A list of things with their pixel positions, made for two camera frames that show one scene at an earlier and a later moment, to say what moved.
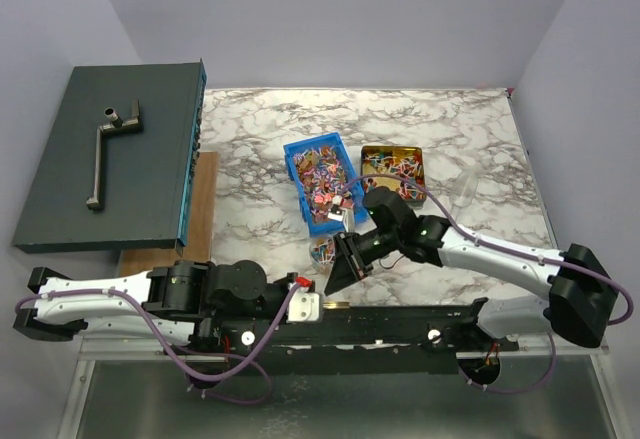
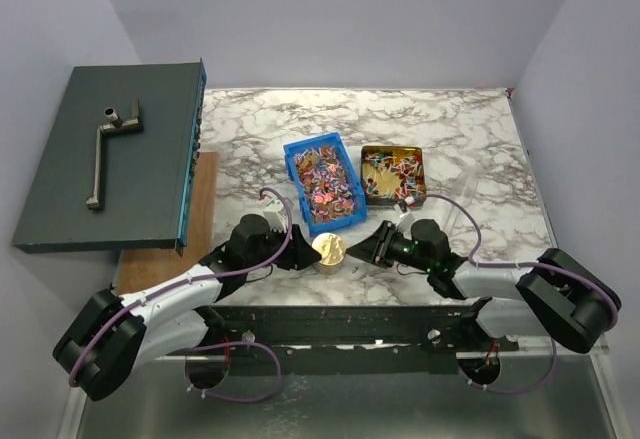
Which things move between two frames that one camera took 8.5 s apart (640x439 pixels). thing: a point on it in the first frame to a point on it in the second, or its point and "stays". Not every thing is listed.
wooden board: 201,226 stays
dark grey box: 121,170 stays
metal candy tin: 406,162 stays
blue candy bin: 323,176 stays
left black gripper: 286,281 to 298,254
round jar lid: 336,304 to 331,248
